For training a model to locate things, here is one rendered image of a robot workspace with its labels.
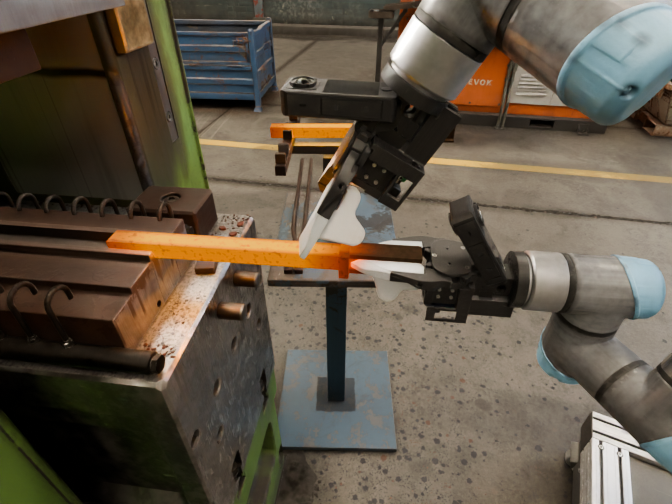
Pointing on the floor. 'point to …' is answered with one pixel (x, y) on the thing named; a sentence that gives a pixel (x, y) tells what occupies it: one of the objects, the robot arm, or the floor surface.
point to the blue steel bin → (228, 58)
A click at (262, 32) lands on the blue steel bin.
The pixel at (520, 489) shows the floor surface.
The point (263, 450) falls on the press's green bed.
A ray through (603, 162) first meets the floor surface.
